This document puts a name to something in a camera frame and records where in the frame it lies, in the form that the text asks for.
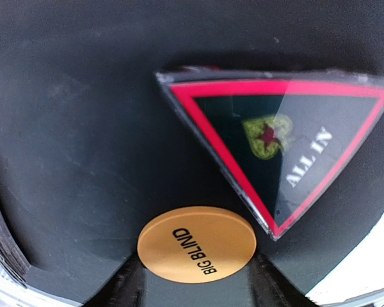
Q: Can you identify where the floral patterned tablecloth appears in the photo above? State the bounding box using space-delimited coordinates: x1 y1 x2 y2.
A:
0 213 384 306

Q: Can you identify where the black poker felt mat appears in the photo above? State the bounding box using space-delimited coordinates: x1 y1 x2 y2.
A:
0 1 384 306

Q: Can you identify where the orange big blind button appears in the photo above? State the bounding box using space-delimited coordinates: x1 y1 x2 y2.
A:
137 206 257 284

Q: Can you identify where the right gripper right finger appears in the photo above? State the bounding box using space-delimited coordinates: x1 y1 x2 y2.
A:
248 252 307 306

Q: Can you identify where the triangular all in button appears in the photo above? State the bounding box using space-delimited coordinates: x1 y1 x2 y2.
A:
155 66 384 240

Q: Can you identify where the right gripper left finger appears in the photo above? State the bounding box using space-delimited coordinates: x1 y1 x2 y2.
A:
83 254 146 307

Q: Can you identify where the blue playing card deck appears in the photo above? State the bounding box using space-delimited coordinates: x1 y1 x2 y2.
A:
0 210 31 288

